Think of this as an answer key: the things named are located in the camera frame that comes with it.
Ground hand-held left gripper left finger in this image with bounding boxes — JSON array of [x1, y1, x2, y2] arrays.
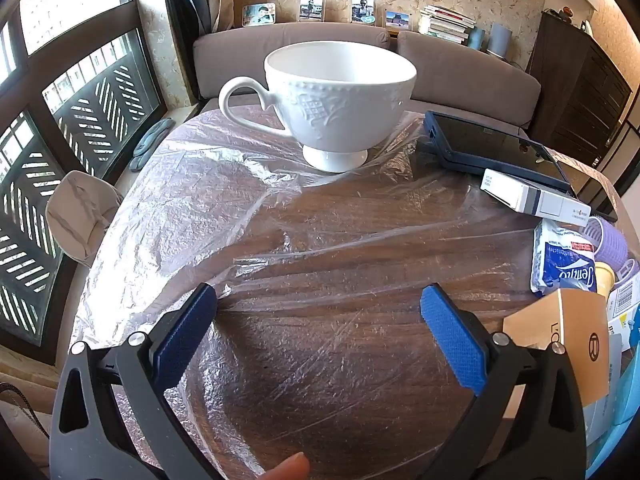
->
[[49, 282, 219, 480]]

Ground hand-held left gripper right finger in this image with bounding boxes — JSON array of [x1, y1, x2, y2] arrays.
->
[[420, 283, 587, 480]]

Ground person's left hand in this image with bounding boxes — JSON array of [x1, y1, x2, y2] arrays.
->
[[260, 452, 311, 480]]

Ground clear plastic table cover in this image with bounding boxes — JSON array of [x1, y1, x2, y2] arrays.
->
[[70, 107, 621, 480]]

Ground tan cardboard box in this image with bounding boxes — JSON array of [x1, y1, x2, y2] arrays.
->
[[502, 287, 611, 408]]

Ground blue white tissue packet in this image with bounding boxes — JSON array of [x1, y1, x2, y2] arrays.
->
[[530, 219, 598, 295]]

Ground long white medicine box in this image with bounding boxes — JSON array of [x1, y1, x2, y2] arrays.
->
[[480, 169, 592, 220]]

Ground yellow plastic container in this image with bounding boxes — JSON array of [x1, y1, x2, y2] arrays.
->
[[592, 261, 617, 301]]

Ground beige chair back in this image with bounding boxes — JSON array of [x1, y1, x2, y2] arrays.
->
[[45, 170, 123, 268]]

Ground white box with barcode label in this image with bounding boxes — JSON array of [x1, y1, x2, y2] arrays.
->
[[606, 270, 640, 321]]

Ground purple hair roller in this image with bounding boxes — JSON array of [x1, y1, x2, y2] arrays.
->
[[582, 216, 628, 281]]

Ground light blue plastic item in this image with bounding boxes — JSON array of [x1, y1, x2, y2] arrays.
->
[[612, 305, 640, 426]]

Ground tablet in blue case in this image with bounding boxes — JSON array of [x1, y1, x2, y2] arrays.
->
[[417, 110, 576, 196]]

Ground white sliding screen door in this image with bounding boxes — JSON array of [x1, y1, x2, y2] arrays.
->
[[600, 120, 640, 201]]

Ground white embossed footed cup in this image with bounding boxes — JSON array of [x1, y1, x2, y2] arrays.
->
[[218, 42, 418, 173]]

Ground brown sofa back cushion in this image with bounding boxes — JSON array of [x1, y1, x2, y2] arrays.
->
[[192, 22, 391, 106], [397, 30, 543, 128]]

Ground dark lattice balcony railing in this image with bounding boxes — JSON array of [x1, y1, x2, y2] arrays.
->
[[0, 52, 162, 346]]

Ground dark wooden cabinet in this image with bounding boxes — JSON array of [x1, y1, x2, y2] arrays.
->
[[527, 10, 633, 166]]

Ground grey cylinder speaker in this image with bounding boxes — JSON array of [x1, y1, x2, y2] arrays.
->
[[487, 22, 512, 58]]

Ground stack of books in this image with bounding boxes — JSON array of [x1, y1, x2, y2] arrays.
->
[[417, 5, 477, 47]]

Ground dark window curtain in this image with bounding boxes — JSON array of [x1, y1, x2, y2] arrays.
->
[[160, 0, 236, 106]]

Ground dark framed window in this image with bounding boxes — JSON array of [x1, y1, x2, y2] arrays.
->
[[0, 0, 168, 361]]

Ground dark woven strap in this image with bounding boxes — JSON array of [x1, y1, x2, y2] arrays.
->
[[0, 382, 51, 431]]

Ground photo frame with blue border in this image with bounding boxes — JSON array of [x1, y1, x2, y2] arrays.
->
[[242, 2, 277, 27]]

